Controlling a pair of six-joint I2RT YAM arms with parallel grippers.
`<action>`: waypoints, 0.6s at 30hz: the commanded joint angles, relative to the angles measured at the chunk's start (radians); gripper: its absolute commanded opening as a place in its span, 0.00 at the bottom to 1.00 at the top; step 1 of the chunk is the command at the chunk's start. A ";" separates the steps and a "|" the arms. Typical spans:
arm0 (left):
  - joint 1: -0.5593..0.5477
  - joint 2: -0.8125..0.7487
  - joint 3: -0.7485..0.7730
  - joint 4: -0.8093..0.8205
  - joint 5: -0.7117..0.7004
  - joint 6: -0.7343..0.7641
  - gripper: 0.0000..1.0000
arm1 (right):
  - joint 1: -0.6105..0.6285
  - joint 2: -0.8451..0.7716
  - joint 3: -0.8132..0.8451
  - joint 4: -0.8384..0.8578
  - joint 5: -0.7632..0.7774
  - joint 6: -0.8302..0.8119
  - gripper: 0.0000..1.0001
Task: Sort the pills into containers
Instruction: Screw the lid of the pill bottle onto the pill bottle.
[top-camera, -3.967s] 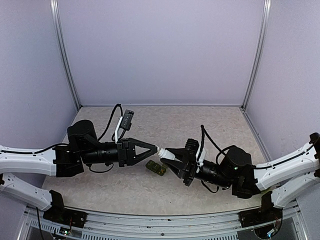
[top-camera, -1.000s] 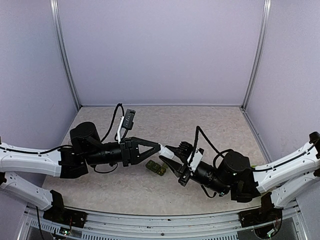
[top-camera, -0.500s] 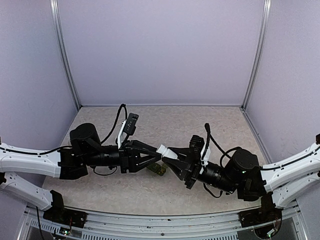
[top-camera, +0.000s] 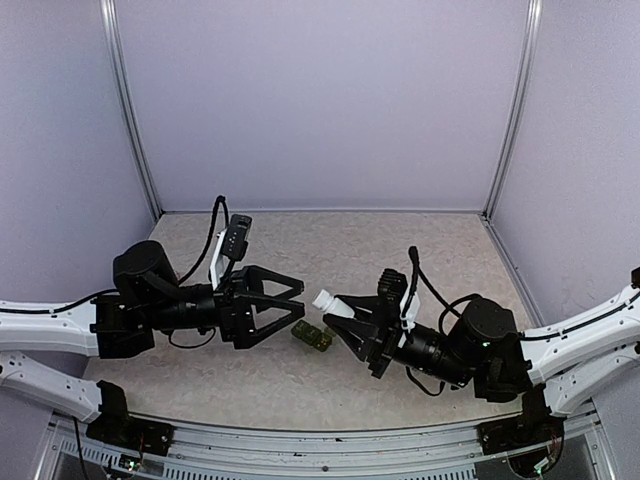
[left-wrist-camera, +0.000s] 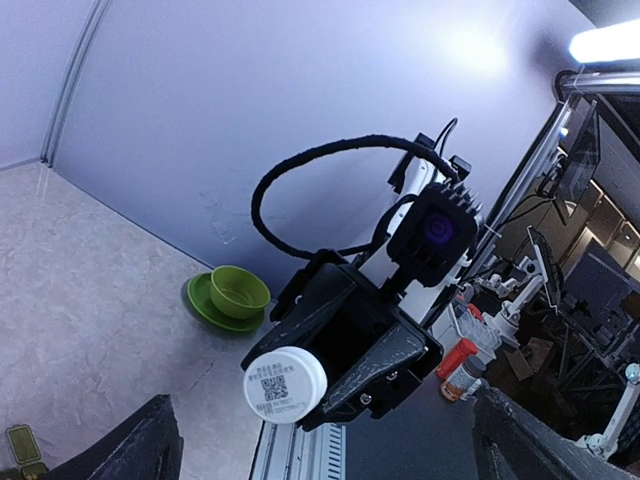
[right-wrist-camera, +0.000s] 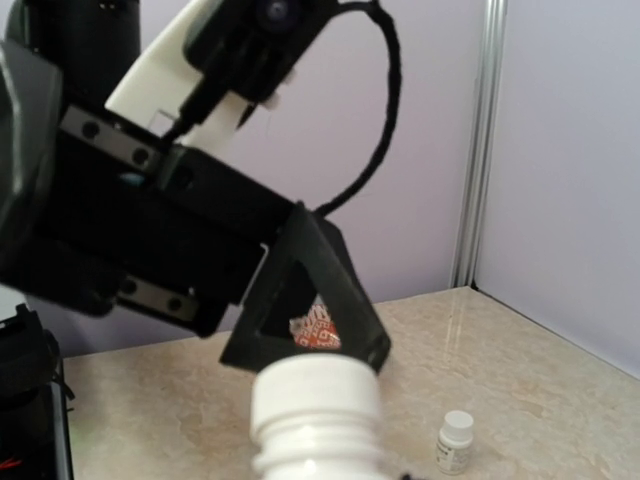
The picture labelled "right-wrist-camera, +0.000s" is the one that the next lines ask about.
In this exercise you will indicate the small white bottle cap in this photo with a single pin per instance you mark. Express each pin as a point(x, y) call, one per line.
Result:
point(315, 383)

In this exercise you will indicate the red patterned bowl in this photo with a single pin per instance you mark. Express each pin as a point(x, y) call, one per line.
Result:
point(315, 330)

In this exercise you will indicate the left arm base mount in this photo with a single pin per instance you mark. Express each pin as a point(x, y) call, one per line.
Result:
point(35, 439)

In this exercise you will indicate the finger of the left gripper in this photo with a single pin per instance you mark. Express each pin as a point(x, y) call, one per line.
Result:
point(308, 262)

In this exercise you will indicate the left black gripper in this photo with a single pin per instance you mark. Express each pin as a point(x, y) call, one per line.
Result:
point(93, 217)

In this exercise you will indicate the small white pill bottle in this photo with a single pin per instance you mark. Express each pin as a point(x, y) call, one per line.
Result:
point(320, 446)

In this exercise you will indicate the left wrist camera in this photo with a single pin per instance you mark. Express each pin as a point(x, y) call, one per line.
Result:
point(213, 61)

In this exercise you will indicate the left aluminium corner post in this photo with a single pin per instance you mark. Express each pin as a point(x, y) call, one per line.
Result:
point(487, 88)

